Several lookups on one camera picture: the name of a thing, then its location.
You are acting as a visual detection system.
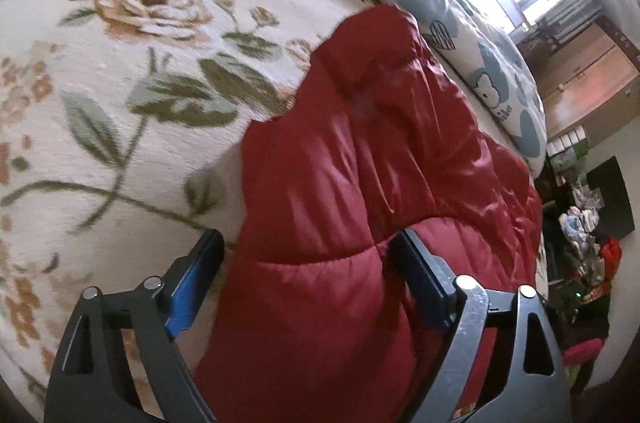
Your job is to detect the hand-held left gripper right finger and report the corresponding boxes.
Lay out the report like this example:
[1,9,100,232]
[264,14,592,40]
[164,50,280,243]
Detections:
[391,228,571,423]

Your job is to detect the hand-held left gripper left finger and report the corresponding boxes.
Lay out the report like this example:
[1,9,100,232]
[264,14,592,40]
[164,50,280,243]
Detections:
[44,229,225,423]

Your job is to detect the red quilted jacket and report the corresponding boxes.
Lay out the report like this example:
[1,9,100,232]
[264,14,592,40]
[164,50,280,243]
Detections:
[192,3,546,423]

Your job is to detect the pile of pale clothes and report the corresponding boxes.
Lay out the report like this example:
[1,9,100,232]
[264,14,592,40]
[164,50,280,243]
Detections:
[557,198,603,255]

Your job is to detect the red cloth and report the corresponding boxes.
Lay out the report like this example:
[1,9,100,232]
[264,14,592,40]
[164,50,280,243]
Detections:
[600,238,624,285]

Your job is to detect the floral blanket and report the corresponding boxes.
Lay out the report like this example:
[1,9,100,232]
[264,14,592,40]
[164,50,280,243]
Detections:
[0,0,501,409]

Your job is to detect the row of green white boxes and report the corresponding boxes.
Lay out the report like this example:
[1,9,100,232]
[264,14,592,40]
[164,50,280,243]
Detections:
[547,127,587,160]

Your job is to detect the black board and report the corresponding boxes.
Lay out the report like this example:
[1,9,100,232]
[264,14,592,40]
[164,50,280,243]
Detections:
[585,155,632,240]

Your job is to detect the wooden wardrobe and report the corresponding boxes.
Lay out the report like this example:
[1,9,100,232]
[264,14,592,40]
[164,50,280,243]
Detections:
[517,23,640,138]

